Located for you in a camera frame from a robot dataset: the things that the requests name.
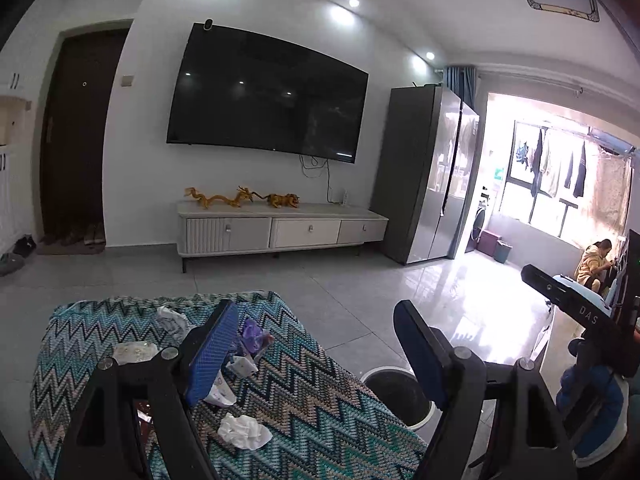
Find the washing machine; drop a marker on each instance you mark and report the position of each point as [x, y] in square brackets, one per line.
[479, 227]

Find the white wall cabinet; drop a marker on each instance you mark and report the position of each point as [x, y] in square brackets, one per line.
[10, 185]

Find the small blue hanging garment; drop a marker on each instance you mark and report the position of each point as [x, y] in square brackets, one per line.
[523, 154]

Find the white tissue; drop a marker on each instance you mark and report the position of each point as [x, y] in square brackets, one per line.
[245, 431]

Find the teal plastic bin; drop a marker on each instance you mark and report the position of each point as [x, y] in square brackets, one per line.
[503, 252]

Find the blue curtain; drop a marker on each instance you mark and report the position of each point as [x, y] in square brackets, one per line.
[457, 82]

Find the black shoes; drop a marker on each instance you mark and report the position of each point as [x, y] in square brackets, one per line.
[25, 246]

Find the round grey trash bin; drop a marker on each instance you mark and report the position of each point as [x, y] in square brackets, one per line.
[395, 395]

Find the white paper scrap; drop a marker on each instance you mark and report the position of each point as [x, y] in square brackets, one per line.
[242, 365]

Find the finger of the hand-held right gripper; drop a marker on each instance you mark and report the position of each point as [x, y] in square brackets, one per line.
[575, 302]

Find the white television cabinet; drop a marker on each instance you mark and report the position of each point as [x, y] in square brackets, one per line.
[280, 232]

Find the zigzag knitted blanket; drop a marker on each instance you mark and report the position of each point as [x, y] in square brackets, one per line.
[310, 410]

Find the dark hanging pants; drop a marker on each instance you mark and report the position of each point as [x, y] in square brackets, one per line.
[577, 170]

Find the dark hanging garment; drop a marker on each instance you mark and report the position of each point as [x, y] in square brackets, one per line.
[537, 165]

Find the light hanging garment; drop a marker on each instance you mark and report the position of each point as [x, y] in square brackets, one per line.
[553, 167]

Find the balcony window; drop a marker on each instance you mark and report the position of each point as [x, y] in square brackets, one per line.
[550, 210]

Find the golden tiger figurine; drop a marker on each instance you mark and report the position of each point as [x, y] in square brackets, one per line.
[282, 201]

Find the clear packet with yellow bits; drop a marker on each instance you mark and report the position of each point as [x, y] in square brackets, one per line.
[132, 353]

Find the purple plastic wrapper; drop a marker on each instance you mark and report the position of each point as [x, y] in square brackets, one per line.
[255, 338]

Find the shoes by door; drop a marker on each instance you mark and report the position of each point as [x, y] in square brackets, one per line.
[85, 234]

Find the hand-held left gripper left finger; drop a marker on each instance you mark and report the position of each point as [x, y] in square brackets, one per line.
[210, 355]

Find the brown doormat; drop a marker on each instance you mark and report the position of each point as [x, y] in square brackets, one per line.
[55, 249]

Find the white printed packet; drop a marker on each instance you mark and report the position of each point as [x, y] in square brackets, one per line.
[223, 393]

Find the golden dragon figurine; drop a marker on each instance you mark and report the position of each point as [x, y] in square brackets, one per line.
[220, 199]

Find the dark brown door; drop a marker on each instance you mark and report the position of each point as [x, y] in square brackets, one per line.
[80, 135]

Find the grey double-door refrigerator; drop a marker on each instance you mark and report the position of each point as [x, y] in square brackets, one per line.
[425, 175]

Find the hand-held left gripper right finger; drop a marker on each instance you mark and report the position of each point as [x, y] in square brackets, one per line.
[415, 352]

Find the large black wall television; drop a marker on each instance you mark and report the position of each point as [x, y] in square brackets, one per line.
[265, 95]

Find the crumpled white wrapper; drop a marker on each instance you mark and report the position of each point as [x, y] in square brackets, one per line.
[172, 322]

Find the red wrapper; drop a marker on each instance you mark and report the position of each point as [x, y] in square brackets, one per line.
[147, 413]

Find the grey slippers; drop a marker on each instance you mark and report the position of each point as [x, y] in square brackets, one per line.
[11, 263]

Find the wall light switch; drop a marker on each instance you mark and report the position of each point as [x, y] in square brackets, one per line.
[127, 80]

